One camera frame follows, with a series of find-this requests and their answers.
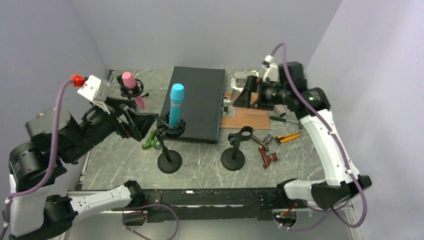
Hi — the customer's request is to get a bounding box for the yellow utility knife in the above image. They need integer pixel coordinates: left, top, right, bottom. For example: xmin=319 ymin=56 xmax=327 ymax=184
xmin=274 ymin=131 xmax=301 ymax=144

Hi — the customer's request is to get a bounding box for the black base frame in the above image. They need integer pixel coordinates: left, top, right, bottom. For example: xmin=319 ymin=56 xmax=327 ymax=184
xmin=110 ymin=187 xmax=335 ymax=223

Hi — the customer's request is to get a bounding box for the blue microphone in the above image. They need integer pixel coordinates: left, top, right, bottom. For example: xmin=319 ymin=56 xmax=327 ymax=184
xmin=169 ymin=83 xmax=185 ymax=127

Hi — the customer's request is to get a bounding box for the silver mesh glitter microphone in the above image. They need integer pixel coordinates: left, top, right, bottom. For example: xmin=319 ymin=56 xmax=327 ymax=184
xmin=274 ymin=104 xmax=287 ymax=118

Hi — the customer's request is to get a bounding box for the wooden board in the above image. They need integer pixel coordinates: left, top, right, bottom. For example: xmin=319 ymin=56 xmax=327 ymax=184
xmin=219 ymin=92 xmax=270 ymax=130

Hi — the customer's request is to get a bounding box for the black flat box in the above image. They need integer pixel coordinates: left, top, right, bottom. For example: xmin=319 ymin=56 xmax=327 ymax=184
xmin=161 ymin=66 xmax=226 ymax=145

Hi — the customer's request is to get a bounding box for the grey metal pipe fitting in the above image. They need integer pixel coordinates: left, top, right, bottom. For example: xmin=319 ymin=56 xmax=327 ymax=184
xmin=251 ymin=134 xmax=281 ymax=152

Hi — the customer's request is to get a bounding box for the black tripod microphone stand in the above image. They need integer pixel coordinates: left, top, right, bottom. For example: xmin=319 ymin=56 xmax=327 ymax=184
xmin=116 ymin=71 xmax=150 ymax=110

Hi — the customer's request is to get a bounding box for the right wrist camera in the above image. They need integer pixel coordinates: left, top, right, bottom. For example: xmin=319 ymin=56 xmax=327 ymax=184
xmin=261 ymin=55 xmax=280 ymax=82

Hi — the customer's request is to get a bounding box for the green pipe fitting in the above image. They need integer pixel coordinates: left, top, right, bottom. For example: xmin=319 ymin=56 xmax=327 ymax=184
xmin=141 ymin=129 xmax=162 ymax=150

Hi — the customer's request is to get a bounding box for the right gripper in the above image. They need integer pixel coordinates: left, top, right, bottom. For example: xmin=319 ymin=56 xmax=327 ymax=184
xmin=233 ymin=75 xmax=291 ymax=111

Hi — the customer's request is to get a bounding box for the black handled hammer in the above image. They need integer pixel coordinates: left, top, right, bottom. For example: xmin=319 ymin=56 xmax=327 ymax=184
xmin=269 ymin=115 xmax=303 ymax=130

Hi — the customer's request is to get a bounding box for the brown pipe fitting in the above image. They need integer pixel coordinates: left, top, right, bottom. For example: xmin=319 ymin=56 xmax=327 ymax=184
xmin=258 ymin=145 xmax=279 ymax=169

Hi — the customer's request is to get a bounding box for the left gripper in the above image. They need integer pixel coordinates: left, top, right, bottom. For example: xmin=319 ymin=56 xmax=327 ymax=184
xmin=66 ymin=95 xmax=161 ymax=161

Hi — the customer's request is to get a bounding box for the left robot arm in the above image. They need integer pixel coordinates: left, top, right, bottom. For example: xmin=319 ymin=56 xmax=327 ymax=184
xmin=3 ymin=102 xmax=159 ymax=240

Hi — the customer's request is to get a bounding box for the pink microphone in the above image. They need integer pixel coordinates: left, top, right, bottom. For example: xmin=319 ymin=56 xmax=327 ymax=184
xmin=121 ymin=71 xmax=145 ymax=110

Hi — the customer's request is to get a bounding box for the black clip microphone stand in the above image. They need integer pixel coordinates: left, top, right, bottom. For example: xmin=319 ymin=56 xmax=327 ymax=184
xmin=220 ymin=126 xmax=254 ymax=171

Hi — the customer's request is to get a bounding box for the metal bracket fixture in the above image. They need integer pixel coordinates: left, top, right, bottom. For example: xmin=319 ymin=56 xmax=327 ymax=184
xmin=221 ymin=70 xmax=259 ymax=117

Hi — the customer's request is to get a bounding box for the black shock mount stand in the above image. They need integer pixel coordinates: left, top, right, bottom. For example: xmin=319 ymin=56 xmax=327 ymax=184
xmin=155 ymin=111 xmax=186 ymax=174

